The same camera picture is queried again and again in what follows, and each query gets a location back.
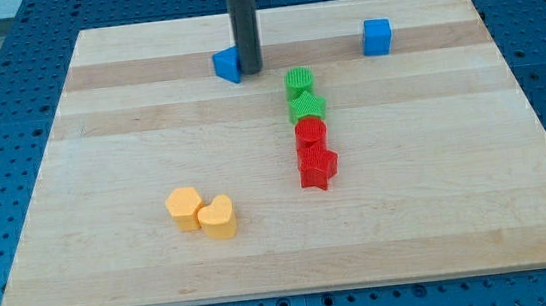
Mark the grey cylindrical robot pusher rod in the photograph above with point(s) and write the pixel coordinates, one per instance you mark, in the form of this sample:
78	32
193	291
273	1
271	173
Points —
243	19

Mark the yellow hexagon block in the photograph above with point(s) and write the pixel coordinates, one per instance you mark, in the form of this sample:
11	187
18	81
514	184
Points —
183	204

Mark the red star block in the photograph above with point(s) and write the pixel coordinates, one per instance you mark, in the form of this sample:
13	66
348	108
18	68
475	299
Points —
317	165

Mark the yellow heart block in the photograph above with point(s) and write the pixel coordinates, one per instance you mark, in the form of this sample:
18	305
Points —
218	220

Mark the green star block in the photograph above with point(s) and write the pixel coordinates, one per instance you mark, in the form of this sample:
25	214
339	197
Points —
305	105

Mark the blue cube block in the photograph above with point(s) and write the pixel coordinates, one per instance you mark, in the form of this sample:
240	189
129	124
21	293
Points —
376	37

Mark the green cylinder block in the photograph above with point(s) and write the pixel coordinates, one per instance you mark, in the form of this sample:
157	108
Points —
297	81

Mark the red cylinder block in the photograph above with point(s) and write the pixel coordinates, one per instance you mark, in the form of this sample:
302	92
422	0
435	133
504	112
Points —
310	131

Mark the blue triangular prism block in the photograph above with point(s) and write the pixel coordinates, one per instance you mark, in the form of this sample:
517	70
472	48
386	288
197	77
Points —
226	64

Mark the light wooden board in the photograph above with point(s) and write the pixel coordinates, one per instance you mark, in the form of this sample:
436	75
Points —
441	162

